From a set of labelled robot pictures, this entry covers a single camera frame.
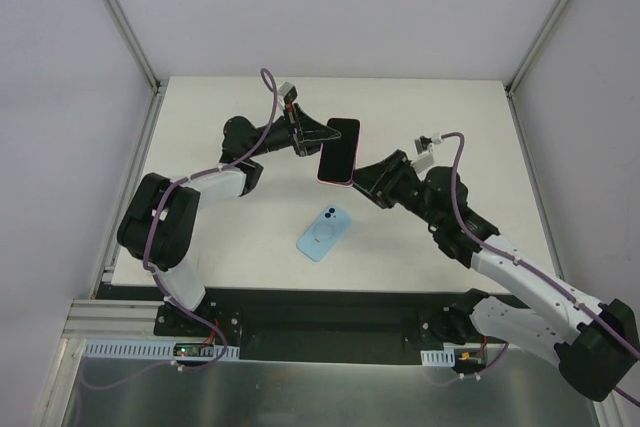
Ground black smartphone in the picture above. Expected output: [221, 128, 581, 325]
[317, 118, 361, 184]

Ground pink phone case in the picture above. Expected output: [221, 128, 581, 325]
[316, 117, 362, 190]

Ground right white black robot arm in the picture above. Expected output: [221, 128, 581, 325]
[353, 151, 639, 402]

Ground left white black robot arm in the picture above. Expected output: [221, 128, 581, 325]
[116, 101, 342, 336]

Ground light blue phone case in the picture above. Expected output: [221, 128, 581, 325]
[296, 205, 352, 262]

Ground metal front sheet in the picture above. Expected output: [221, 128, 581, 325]
[34, 338, 627, 426]

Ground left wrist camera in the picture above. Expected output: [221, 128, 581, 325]
[277, 82, 298, 105]

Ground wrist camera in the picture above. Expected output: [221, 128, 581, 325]
[411, 133, 442, 174]
[277, 82, 298, 105]

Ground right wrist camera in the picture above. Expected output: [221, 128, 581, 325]
[411, 133, 442, 174]

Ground left aluminium frame post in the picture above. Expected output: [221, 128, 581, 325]
[102, 0, 163, 93]

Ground aluminium frame post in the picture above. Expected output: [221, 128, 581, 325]
[102, 0, 163, 93]
[505, 0, 573, 99]

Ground right white cable duct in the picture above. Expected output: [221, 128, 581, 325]
[420, 348, 456, 368]

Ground white cable duct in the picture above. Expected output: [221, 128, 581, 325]
[420, 348, 456, 368]
[84, 339, 240, 362]

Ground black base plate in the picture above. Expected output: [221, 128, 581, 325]
[94, 282, 531, 363]

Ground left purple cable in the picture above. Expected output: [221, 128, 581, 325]
[79, 67, 281, 391]

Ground right aluminium frame post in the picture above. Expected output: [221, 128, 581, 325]
[505, 0, 573, 99]

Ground left white cable duct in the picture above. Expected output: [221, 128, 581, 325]
[84, 339, 240, 362]

